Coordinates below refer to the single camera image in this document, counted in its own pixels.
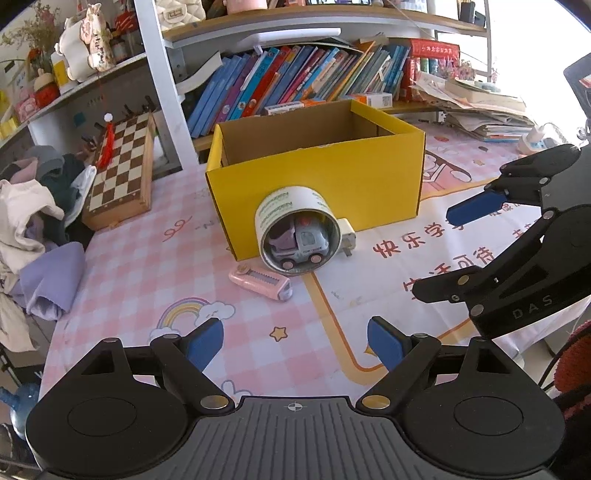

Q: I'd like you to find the white power strip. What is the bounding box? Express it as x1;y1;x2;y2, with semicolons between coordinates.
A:
517;122;564;155

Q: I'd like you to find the stack of papers and books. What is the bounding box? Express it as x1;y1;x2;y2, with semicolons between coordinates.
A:
411;72;535;142

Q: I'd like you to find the pink checkered tablecloth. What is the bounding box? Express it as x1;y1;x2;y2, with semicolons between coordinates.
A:
42;124;538;399

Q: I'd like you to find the white charger plug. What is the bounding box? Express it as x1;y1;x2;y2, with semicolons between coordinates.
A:
338;218;356;257

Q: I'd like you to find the red book box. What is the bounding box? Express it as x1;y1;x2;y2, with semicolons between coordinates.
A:
396;38;461;102

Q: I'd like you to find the grey toy car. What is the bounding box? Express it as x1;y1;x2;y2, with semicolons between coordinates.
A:
266;215;329;270

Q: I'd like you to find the yellow cardboard box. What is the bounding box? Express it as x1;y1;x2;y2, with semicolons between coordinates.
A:
205;100;426;260

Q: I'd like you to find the orange white carton box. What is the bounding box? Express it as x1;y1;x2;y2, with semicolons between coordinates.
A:
353;92;393;110

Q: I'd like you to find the white tape roll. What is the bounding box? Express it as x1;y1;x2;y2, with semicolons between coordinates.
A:
254;186;342;276

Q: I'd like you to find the wooden chessboard box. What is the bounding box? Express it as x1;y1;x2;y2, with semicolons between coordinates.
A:
82;112;156;231

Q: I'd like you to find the pile of clothes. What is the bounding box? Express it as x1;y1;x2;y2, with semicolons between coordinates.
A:
1;145;96;353

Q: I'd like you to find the red tassel ornament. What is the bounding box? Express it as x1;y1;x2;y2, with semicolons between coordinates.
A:
95;112;115;170

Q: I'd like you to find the white orange medicine box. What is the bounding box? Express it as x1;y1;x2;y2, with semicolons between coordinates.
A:
263;99;324;116

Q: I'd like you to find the row of upright books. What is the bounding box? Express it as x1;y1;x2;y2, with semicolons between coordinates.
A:
186;42;409;139

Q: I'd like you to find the white bookshelf unit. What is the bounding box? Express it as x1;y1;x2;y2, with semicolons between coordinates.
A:
0;0;493;181

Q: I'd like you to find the white rabbit ornament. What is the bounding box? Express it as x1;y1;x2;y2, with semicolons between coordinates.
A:
55;3;116;83

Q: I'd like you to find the white quilted handbag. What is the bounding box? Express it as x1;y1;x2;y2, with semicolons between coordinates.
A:
154;0;206;32

